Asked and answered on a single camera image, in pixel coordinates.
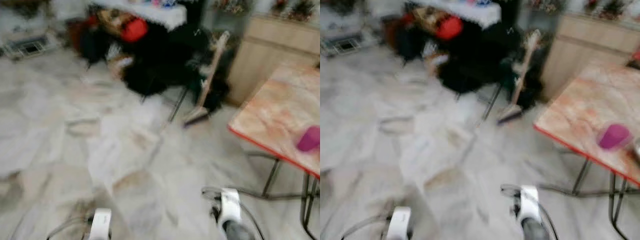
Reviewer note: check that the black pile of bags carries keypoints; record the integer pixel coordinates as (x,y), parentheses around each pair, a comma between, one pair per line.
(472,62)
(160,65)

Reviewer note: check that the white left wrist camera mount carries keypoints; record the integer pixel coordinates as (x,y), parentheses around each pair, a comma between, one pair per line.
(100,223)
(399,222)

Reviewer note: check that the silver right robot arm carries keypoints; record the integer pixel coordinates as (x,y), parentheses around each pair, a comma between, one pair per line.
(236,232)
(535,231)

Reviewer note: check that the dark floor grate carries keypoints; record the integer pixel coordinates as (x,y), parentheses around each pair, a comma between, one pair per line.
(29,46)
(345,45)

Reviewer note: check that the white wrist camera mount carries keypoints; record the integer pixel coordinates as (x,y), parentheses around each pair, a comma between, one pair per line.
(399,222)
(230,204)
(100,223)
(529,202)

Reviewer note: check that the light wooden cabinet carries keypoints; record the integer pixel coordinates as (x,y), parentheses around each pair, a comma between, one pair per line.
(575,47)
(270,50)

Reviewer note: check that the white lace tablecloth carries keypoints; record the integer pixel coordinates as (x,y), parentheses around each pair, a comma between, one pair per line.
(160,14)
(475,12)

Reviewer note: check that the purple plastic cup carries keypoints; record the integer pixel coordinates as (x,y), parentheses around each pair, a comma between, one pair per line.
(614,136)
(309,139)

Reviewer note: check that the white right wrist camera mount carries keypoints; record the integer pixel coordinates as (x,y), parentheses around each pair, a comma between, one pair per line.
(230,204)
(529,202)

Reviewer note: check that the potted plant decoration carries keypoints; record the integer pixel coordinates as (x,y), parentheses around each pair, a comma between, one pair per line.
(614,8)
(301,9)

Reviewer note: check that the marble table with red edge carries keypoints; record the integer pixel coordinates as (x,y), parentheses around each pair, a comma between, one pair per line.
(585,105)
(280,107)

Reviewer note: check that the red round bag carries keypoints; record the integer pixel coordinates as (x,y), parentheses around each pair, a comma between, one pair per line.
(448,27)
(134,29)

